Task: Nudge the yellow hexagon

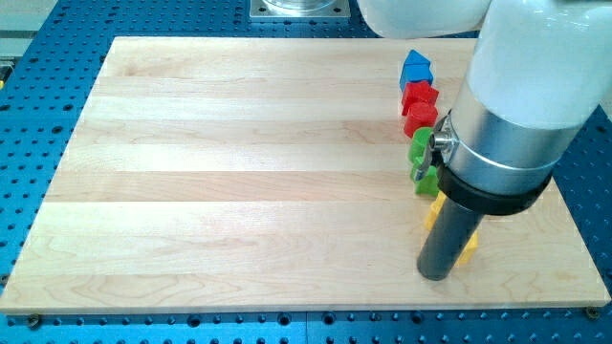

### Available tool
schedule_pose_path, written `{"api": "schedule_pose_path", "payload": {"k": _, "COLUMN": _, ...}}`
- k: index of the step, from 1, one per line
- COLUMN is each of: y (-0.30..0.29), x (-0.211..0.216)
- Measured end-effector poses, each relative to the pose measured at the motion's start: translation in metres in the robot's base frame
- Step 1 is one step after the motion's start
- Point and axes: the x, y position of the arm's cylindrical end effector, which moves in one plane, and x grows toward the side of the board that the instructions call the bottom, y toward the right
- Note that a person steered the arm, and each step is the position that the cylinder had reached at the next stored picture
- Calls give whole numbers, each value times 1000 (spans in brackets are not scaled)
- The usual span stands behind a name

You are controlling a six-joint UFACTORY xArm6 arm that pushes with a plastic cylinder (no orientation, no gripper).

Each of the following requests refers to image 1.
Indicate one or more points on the blue triangle block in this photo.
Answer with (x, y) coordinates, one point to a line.
(415, 58)

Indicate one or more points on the light wooden board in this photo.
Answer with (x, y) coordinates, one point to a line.
(254, 174)

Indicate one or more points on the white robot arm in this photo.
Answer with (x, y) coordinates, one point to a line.
(538, 71)

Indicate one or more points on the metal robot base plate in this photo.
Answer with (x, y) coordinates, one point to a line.
(297, 9)

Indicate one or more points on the red star block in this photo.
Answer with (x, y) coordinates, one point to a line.
(420, 91)

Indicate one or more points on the red cylinder block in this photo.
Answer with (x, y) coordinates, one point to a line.
(418, 115)

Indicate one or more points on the green round block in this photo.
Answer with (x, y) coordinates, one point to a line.
(418, 144)

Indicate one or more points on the yellow star block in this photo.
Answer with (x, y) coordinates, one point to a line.
(434, 210)

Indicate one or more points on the yellow hexagon block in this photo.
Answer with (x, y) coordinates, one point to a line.
(469, 250)

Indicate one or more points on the blue heart block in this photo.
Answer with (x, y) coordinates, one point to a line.
(414, 73)

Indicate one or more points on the green cube block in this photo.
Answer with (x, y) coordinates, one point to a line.
(428, 184)

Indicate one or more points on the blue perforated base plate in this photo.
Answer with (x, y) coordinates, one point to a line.
(40, 105)

